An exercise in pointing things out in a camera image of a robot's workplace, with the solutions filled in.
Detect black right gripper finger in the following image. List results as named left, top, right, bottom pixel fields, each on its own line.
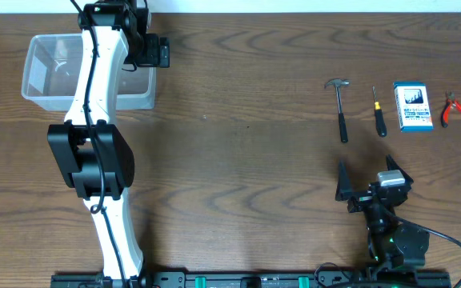
left=335, top=162, right=353, bottom=202
left=386, top=154, right=414, bottom=185

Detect clear plastic container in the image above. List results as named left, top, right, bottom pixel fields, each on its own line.
left=22, top=34, right=156, bottom=111

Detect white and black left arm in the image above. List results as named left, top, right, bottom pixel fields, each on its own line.
left=47, top=0, right=170, bottom=287

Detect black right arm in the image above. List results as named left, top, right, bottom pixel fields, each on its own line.
left=335, top=155, right=430, bottom=270

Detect blue white screwdriver box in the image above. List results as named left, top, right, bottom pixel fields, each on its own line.
left=393, top=82, right=434, bottom=133

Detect screwdriver yellow collar black handle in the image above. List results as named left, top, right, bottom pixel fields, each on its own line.
left=372, top=86, right=387, bottom=138

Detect red handled pliers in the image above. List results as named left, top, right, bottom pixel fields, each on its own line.
left=440, top=92, right=461, bottom=128

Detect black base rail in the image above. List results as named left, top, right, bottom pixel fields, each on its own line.
left=50, top=269, right=451, bottom=288

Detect small claw hammer black handle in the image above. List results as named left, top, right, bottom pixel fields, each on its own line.
left=324, top=78, right=350, bottom=143

